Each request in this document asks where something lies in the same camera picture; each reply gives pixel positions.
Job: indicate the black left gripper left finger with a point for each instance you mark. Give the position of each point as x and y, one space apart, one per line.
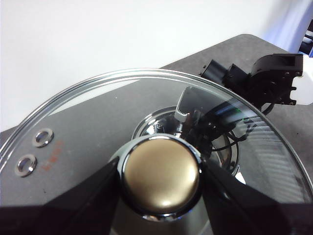
61 215

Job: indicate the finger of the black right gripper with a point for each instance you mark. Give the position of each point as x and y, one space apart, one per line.
195 101

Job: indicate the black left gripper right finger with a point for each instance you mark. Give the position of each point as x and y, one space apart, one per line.
256 215

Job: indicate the glass lid with round knob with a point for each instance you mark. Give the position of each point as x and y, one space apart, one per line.
161 176

